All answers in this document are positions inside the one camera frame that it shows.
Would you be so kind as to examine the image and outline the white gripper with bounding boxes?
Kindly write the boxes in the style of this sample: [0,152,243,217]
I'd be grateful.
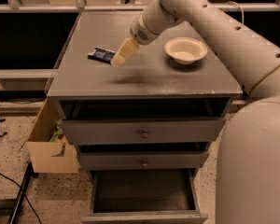
[111,15,154,67]

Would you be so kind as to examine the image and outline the blue rxbar blueberry wrapper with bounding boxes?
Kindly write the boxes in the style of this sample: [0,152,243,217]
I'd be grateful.
[88,47,115,63]

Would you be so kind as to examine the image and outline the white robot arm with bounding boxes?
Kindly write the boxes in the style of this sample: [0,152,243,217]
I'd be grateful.
[112,0,280,224]

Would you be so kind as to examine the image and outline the grey three-drawer cabinet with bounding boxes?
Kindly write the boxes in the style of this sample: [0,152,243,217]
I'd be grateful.
[46,10,244,224]

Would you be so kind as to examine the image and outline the grey top drawer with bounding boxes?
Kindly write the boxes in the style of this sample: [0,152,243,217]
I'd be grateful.
[62,118,224,145]

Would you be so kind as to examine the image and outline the grey middle drawer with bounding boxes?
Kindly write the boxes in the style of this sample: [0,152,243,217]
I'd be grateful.
[79,151,209,171]

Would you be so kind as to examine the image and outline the grey open bottom drawer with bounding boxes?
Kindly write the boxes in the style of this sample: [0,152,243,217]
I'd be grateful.
[81,169,207,224]

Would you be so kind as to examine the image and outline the white paper bowl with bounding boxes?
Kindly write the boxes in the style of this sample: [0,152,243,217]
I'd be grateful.
[164,37,208,65]

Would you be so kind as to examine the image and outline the green item in box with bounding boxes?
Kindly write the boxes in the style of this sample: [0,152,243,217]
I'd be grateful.
[50,120,63,142]

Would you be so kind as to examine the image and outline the brown cardboard box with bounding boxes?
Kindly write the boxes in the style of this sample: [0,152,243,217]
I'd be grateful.
[25,99,79,174]

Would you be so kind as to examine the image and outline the black metal floor bar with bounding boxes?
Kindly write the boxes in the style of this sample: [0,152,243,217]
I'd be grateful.
[7,162,33,224]

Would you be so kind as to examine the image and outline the white cable on rail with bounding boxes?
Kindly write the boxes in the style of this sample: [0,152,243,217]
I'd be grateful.
[225,1,245,25]

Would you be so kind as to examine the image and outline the aluminium rail frame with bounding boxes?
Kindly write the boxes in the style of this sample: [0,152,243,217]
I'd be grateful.
[0,0,280,93]

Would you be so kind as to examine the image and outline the black floor cable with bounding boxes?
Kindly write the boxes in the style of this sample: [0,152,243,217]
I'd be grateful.
[0,165,43,224]

